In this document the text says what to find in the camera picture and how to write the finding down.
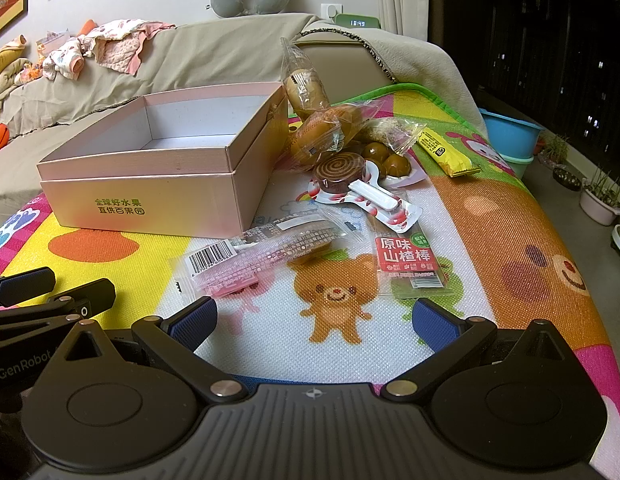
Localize dark balcony window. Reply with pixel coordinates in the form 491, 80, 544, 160
430, 0, 620, 171

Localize light beige armrest throw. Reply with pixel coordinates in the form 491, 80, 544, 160
295, 19, 490, 133

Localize rice crisp bar packet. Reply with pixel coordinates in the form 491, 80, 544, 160
362, 117, 425, 157

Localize pink barcode snack packet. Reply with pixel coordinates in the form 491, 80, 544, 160
172, 210, 361, 297

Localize colourful cartoon play mat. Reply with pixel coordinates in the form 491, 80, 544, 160
0, 82, 620, 466

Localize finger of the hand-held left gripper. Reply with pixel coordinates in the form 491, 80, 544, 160
0, 267, 57, 307
0, 278, 117, 332

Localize brown eggs packet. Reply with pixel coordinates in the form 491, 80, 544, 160
347, 140, 427, 187

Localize clear bun packet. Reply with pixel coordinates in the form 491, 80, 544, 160
290, 105, 351, 171
281, 37, 333, 118

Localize white plant pot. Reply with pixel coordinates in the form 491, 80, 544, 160
580, 180, 620, 226

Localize green plastic basin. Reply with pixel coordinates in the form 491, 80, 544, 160
500, 152, 535, 178

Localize white floral spoon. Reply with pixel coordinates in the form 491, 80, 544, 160
309, 152, 423, 222

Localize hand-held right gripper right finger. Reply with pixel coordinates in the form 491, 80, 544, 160
380, 297, 565, 403

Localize beige sofa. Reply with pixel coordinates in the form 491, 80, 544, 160
294, 42, 397, 107

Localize pink cardboard box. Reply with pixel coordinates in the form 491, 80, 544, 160
36, 81, 289, 238

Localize small orange toys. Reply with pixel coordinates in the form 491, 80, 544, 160
17, 57, 46, 86

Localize dark plant pot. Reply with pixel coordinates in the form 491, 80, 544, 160
552, 166, 583, 192

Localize pink quilted baby garment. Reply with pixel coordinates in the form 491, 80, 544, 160
85, 18, 177, 77

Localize yellow snack bar packet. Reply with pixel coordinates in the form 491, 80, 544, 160
415, 128, 483, 178

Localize grey-beige sofa cover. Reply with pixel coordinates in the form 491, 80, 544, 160
0, 12, 341, 211

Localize orange cake packet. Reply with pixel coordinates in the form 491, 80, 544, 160
330, 100, 385, 146

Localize red label hawthorn stick packet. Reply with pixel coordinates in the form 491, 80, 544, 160
372, 207, 453, 301

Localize white patterned baby garment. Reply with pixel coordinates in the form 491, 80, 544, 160
40, 35, 98, 81

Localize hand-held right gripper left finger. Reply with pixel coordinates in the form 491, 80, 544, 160
57, 296, 245, 403

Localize blue plastic basin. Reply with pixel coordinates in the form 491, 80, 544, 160
478, 108, 545, 158

